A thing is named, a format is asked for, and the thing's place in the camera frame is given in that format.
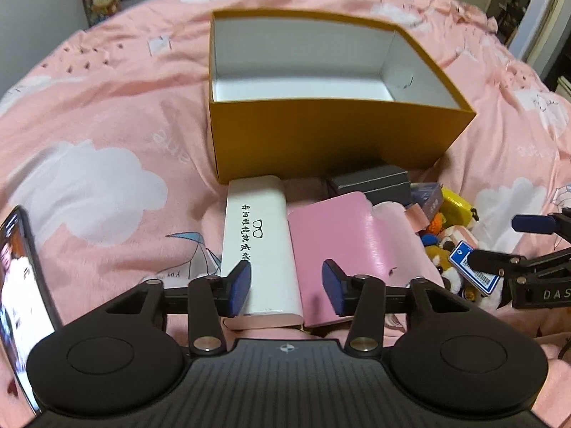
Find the white glasses case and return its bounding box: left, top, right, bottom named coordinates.
left=221, top=176, right=303, bottom=330

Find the dark olive small box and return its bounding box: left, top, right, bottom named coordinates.
left=325, top=164, right=412, bottom=207

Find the blue white hang tag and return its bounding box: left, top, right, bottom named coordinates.
left=447, top=239, right=504, bottom=296

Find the pink fabric pouch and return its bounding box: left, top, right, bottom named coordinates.
left=373, top=202, right=435, bottom=278

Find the red panda plush toy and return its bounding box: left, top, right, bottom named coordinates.
left=420, top=213, right=478, bottom=302

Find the pink cloud-print duvet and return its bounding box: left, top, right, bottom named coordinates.
left=1, top=0, right=570, bottom=427

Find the smartphone with lit screen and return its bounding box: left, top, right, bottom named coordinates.
left=1, top=206, right=61, bottom=413

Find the small blue card box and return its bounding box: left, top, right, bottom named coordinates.
left=410, top=183, right=443, bottom=221

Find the pink leather wallet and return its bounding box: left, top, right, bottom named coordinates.
left=287, top=192, right=443, bottom=328

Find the orange cardboard storage box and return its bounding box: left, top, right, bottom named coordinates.
left=209, top=9, right=475, bottom=184

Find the yellow plastic toy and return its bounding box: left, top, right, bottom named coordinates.
left=440, top=187, right=479, bottom=228

